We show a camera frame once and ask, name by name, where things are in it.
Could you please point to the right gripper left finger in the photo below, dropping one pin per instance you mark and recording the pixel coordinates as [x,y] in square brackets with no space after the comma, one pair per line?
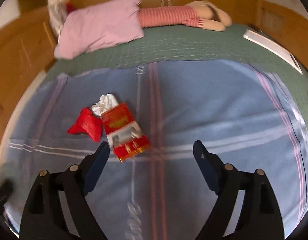
[43,217]

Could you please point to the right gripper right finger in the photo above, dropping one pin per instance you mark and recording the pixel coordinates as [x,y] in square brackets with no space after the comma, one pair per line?
[260,216]

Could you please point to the red plastic wrapper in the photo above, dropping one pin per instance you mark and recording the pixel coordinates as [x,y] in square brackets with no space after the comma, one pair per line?
[87,123]

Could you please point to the red cigarette box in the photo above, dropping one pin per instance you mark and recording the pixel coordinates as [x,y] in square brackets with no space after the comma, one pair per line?
[123,133]

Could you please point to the white tissue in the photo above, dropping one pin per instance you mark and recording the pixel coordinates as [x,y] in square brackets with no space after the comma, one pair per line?
[105,103]

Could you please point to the blue striped bed sheet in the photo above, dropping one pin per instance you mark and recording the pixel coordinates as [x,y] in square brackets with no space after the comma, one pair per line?
[249,117]

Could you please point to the white flat board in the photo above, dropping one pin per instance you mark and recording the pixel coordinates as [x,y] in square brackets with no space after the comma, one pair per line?
[273,47]

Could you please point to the green mattress pad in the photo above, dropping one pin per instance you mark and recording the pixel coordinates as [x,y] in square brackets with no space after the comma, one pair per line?
[185,43]

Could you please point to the pink pillow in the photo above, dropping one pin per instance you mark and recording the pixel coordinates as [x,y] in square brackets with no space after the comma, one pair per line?
[97,27]

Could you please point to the striped plush doll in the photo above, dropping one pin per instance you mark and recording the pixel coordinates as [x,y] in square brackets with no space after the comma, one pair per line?
[197,14]

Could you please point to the wooden bunk bed frame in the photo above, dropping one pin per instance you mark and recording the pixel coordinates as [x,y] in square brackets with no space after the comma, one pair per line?
[27,45]

